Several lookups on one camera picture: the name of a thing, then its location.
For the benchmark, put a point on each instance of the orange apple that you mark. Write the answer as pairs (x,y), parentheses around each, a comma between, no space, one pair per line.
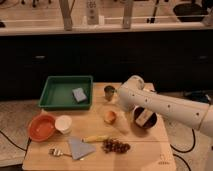
(110,117)

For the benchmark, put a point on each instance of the white paper cup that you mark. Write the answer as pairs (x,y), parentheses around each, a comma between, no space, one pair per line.
(63,124)

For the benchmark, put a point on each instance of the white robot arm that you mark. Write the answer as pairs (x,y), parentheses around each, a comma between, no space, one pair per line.
(196,115)

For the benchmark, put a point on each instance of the small metal cup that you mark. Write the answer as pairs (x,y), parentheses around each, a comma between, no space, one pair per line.
(109,92)

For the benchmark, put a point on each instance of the grey blue sponge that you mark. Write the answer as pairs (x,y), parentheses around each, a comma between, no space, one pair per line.
(79,94)

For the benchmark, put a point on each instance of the black bowl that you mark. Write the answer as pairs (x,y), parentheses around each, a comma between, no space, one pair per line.
(150,123)

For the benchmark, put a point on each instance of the tan block in bowl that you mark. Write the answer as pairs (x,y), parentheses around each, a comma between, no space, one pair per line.
(143,116)

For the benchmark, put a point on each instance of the green plastic tray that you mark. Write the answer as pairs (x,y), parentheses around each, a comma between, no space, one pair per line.
(57,93)

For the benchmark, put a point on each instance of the wooden table board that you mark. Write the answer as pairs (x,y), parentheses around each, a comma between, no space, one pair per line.
(150,149)

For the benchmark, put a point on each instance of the bunch of brown grapes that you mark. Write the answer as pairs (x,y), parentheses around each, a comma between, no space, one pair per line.
(112,145)

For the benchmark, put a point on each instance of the grey blue cloth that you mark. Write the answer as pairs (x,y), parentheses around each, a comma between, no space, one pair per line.
(80,149)

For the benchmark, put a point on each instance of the orange bowl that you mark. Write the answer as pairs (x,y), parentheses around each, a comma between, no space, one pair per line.
(41,127)

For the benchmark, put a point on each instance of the metal fork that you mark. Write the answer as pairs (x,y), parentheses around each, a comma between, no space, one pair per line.
(56,152)

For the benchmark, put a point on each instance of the yellow handled knife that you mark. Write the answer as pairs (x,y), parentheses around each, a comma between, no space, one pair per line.
(99,138)

